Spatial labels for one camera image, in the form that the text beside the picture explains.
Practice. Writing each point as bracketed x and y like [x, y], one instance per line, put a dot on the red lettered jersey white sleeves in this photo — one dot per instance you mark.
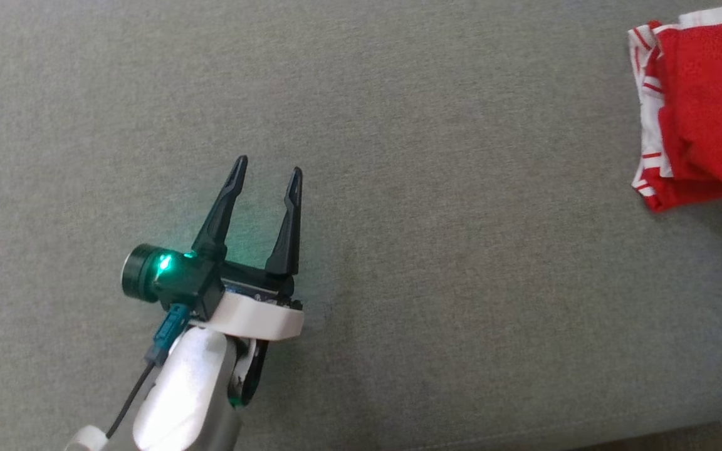
[680, 194]

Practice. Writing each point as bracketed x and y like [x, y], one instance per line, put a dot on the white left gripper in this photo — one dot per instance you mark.
[254, 316]

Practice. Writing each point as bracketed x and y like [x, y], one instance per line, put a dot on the grey fabric sofa seat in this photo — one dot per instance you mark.
[430, 250]

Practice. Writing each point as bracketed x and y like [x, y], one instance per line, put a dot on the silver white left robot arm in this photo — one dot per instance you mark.
[185, 394]

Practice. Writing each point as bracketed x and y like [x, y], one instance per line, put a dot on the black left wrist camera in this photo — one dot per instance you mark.
[179, 282]

